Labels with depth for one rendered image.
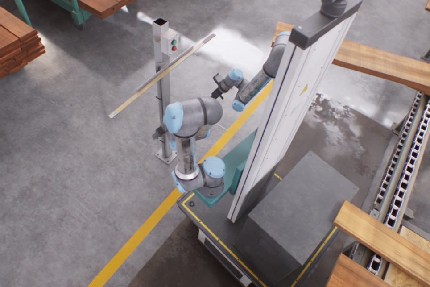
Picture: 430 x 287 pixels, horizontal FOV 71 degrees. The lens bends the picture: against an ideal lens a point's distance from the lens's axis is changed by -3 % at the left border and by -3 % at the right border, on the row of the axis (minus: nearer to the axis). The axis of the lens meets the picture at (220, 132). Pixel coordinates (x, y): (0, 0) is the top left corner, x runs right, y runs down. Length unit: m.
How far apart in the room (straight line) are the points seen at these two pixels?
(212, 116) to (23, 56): 2.06
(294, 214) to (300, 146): 1.38
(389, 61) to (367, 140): 0.96
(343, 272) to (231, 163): 0.80
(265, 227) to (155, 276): 1.02
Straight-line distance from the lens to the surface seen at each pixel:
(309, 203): 1.70
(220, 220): 2.11
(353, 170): 3.02
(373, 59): 2.56
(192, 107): 1.22
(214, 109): 1.25
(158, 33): 1.75
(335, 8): 1.02
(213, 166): 1.55
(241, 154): 1.88
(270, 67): 1.56
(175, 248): 2.37
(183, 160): 1.40
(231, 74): 1.86
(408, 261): 1.80
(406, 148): 2.25
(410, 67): 2.68
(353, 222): 1.73
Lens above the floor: 2.30
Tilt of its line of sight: 54 degrees down
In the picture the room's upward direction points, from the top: 10 degrees clockwise
